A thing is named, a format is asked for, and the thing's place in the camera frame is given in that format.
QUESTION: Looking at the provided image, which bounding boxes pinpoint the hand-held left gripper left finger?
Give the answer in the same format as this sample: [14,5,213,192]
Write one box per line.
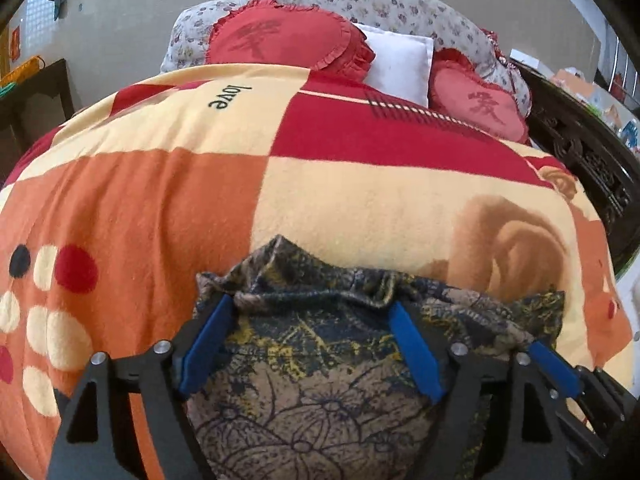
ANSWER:
[45,294,236,480]

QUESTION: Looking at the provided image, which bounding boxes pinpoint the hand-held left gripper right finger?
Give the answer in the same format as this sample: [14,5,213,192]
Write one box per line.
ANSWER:
[387,302,573,480]

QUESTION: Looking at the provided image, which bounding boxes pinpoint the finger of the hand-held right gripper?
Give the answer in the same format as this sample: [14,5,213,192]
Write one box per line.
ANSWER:
[527,340,586,403]

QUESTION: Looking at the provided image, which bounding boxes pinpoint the brown floral patterned shirt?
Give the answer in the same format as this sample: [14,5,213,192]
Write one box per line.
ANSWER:
[187,234,568,480]

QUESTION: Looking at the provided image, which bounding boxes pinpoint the orange red printed blanket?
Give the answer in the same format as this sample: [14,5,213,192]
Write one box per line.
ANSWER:
[0,62,633,480]

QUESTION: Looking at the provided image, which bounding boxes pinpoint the red heart-shaped pillow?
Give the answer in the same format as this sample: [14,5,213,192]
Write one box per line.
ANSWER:
[205,0,376,81]
[429,49,530,143]

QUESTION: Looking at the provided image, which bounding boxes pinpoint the pile of colourful packets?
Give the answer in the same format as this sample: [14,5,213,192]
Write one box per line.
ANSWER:
[550,67,640,153]

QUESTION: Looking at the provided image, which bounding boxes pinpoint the white pillow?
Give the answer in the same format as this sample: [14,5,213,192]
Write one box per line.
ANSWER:
[352,22,435,108]

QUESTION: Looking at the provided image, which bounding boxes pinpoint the dark wooden side table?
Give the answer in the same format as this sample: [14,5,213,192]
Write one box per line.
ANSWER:
[0,57,76,181]

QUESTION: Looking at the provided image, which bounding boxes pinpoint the yellow basket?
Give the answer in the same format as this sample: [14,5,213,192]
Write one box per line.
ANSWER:
[0,55,46,88]

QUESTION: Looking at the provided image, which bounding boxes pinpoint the chrome wire rack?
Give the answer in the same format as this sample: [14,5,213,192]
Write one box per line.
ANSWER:
[595,25,640,106]

